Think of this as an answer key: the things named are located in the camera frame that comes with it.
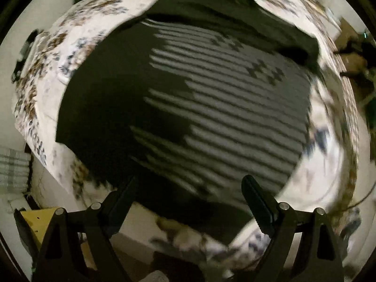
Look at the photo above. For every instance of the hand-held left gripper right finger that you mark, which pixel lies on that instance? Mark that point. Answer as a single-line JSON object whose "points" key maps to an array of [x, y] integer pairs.
{"points": [[258, 202]]}

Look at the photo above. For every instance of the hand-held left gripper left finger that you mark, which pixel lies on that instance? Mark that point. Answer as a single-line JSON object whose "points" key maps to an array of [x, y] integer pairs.
{"points": [[120, 202]]}

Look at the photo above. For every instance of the black striped t-shirt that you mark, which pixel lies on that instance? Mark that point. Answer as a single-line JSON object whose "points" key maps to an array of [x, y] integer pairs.
{"points": [[188, 108]]}

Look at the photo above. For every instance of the yellow box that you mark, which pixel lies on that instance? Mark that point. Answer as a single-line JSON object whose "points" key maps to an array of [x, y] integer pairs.
{"points": [[36, 218]]}

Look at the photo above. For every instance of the grey plaid cloth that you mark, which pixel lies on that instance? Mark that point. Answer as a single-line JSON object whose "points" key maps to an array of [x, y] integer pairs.
{"points": [[13, 167]]}

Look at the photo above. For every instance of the floral patterned bed sheet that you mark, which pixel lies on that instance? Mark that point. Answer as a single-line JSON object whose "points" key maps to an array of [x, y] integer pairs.
{"points": [[50, 73]]}

